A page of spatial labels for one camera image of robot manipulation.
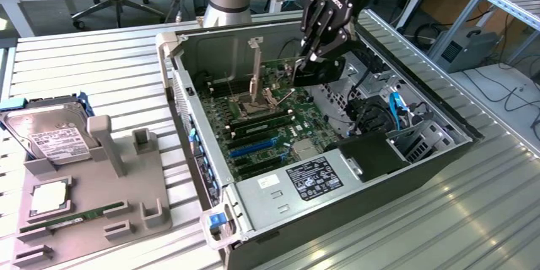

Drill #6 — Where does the low profile graphics card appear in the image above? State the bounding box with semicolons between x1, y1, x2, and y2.
246;37;348;106

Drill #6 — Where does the metal drive cage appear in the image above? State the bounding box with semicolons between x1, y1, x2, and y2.
313;20;405;116

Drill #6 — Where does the silver socket cover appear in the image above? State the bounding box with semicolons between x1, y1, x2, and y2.
262;75;296;101

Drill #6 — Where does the black RAM slot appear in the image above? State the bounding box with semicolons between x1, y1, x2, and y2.
224;109;293;131
208;72;268;87
210;78;272;94
228;116;296;137

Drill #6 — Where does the green Dell motherboard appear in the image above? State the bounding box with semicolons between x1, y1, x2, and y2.
197;72;342;182

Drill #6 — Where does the RAM slot with white latches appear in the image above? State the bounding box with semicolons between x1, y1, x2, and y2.
230;120;297;140
226;113;294;134
209;75;270;90
212;82;274;98

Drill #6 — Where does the thin locking lever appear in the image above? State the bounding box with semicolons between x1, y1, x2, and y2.
226;70;237;102

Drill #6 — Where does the grey computer tower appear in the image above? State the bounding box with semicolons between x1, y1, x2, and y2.
430;28;502;74

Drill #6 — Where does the CPU socket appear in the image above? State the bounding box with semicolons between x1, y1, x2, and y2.
229;91;281;119

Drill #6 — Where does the RAM stick with white label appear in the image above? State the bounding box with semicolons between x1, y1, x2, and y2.
232;115;293;135

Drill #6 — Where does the silver chipset heatsink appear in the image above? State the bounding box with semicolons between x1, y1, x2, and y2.
293;142;320;160

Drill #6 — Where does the aluminium slat table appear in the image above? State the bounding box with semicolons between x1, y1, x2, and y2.
425;0;540;66

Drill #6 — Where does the metal disk bay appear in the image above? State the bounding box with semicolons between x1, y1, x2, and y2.
385;118;473;165

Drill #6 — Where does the long black expansion slot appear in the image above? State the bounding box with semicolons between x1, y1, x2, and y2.
233;159;282;175
226;133;277;151
236;164;286;181

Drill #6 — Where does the blue expansion slot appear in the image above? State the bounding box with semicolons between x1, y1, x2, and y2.
228;141;281;159

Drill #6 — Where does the office chair base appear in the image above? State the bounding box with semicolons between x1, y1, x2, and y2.
70;0;166;29

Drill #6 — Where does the open black PC case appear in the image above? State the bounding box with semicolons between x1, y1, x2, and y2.
154;12;484;270

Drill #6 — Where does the grey power supply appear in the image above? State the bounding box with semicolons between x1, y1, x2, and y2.
233;148;364;233

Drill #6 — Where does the blue case release latch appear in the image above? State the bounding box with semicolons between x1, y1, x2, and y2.
208;214;228;230

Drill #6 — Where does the hard disk in blue carrier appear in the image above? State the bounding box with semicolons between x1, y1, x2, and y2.
0;91;93;166

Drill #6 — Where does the grey parts rack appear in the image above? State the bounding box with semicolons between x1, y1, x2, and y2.
10;113;173;267

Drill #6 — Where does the silver CPU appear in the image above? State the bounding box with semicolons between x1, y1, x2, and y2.
29;183;68;212

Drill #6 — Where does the green RAM stick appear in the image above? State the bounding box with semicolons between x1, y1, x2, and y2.
18;202;125;231

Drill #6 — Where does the black coiled cable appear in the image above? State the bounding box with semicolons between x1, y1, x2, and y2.
412;22;440;46

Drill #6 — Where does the blue SATA wire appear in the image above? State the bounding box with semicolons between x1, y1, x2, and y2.
389;90;409;132

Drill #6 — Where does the black power wire bundle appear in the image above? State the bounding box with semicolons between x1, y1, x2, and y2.
345;95;400;140

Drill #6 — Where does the black plastic duct box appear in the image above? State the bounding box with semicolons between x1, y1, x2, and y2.
324;133;412;184

